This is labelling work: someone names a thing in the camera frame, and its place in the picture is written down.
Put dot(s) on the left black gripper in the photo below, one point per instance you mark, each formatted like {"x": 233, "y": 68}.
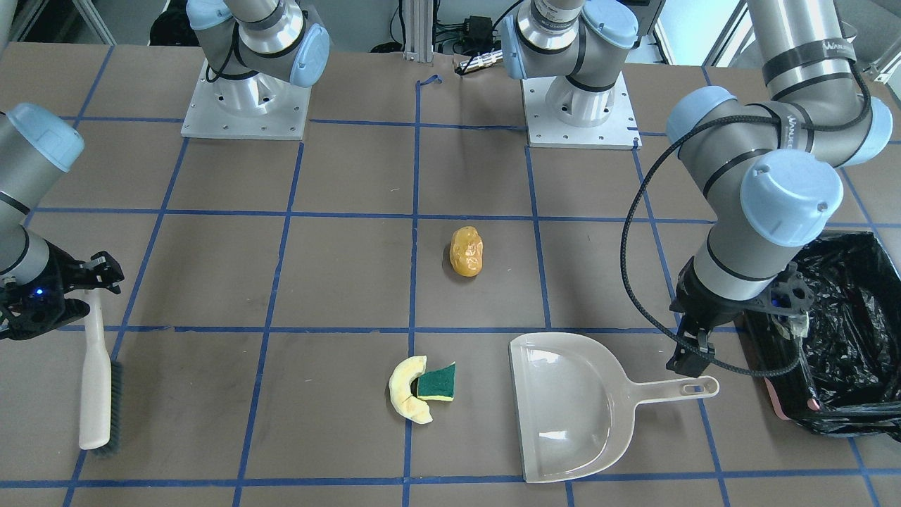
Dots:
{"x": 707, "y": 301}

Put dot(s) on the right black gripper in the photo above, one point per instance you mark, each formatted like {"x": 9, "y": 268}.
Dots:
{"x": 62, "y": 276}

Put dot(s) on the white hand brush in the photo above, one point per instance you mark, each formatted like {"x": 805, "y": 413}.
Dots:
{"x": 99, "y": 424}

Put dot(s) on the beige plastic dustpan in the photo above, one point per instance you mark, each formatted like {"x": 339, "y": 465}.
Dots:
{"x": 575, "y": 404}

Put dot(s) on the yellow toy potato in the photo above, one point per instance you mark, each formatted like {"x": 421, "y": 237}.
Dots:
{"x": 465, "y": 253}

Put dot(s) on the yellow curved bread piece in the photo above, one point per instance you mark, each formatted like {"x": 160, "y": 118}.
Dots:
{"x": 404, "y": 402}

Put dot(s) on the green yellow sponge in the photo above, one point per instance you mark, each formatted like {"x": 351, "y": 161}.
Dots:
{"x": 437, "y": 385}

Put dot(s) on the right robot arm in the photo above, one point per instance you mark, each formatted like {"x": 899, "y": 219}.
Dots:
{"x": 37, "y": 149}

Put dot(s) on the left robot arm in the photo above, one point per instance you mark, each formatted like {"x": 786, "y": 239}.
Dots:
{"x": 769, "y": 170}

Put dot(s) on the black lined trash bin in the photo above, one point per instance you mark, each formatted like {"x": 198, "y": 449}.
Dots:
{"x": 847, "y": 382}

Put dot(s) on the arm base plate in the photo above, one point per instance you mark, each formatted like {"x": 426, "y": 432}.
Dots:
{"x": 258, "y": 108}
{"x": 561, "y": 116}

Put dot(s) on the aluminium frame post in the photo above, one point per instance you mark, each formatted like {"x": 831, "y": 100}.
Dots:
{"x": 417, "y": 26}

